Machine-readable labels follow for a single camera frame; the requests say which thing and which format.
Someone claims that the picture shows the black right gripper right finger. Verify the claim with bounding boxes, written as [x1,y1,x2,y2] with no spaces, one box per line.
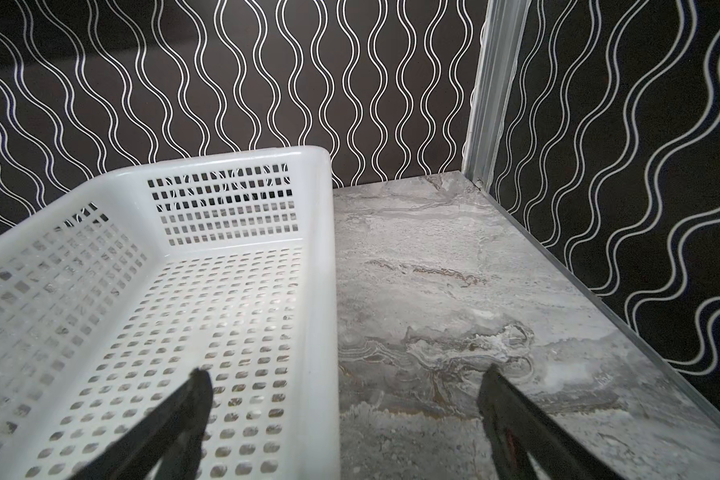
[477,365,621,479]

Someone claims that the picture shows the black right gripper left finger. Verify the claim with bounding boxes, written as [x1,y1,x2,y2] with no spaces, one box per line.
[72,369,214,479]

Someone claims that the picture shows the white plastic perforated basket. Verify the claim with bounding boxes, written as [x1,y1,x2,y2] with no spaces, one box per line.
[0,146,340,479]

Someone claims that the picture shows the aluminium frame corner post right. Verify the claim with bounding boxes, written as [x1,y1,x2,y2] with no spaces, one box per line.
[461,1,530,192]

